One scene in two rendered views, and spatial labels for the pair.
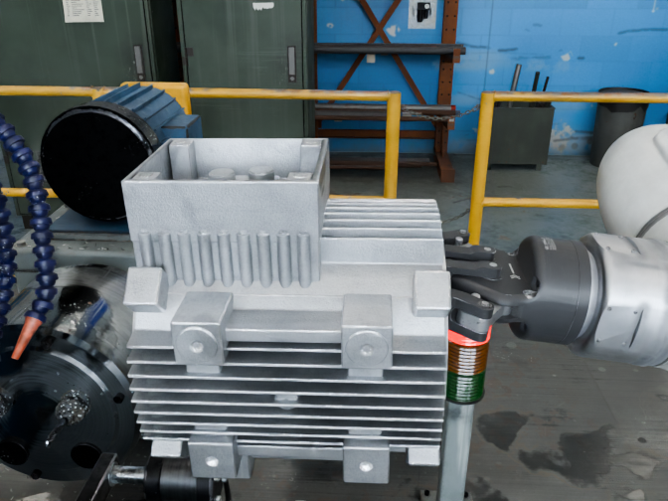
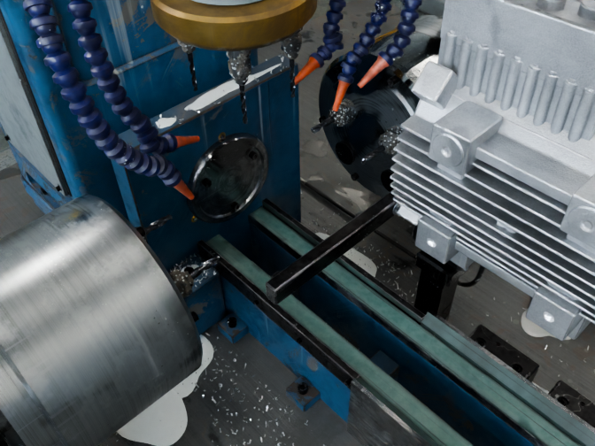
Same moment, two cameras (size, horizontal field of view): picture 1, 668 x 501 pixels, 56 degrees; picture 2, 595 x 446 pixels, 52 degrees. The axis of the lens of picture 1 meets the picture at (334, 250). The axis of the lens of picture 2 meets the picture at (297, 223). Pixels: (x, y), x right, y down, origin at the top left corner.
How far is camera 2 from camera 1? 9 cm
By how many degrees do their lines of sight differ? 41
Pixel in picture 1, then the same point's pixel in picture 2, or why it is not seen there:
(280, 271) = (554, 117)
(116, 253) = not seen: hidden behind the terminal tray
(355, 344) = (578, 216)
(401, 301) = not seen: outside the picture
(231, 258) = (515, 86)
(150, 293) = (434, 90)
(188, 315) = (452, 123)
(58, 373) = (392, 109)
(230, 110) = not seen: outside the picture
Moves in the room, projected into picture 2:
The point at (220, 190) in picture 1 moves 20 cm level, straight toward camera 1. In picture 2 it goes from (528, 19) to (378, 219)
